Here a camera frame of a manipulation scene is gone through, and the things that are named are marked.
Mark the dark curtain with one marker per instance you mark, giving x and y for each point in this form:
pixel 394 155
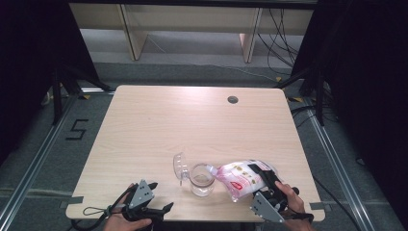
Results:
pixel 369 80
pixel 25 64

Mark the red and white sugar bag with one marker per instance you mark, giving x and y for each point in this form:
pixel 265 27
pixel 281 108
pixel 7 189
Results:
pixel 237 181

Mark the clear glass jar with lid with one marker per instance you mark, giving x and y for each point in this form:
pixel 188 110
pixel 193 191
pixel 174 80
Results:
pixel 200 183

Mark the person's right hand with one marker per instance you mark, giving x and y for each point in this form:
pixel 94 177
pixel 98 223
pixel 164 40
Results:
pixel 295 202

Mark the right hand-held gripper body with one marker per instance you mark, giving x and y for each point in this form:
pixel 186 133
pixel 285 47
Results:
pixel 266 205

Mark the black crossbar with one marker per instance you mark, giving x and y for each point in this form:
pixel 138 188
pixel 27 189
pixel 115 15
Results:
pixel 192 2

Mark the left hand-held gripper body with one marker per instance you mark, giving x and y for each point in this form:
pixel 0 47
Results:
pixel 141 194

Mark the person's left hand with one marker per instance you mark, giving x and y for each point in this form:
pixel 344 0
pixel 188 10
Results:
pixel 123 224

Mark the aluminium floor rail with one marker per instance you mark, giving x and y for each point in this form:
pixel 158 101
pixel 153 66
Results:
pixel 32 170
pixel 336 163

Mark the grey tape strip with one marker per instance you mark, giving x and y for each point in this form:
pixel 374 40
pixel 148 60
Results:
pixel 317 206
pixel 72 201

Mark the light wooden furniture frame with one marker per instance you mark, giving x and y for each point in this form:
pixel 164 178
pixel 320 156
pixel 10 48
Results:
pixel 134 38

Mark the black metal stand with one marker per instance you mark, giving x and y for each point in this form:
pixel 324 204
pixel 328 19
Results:
pixel 57 96
pixel 319 102

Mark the grey round table grommet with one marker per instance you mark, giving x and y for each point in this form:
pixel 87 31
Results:
pixel 233 99

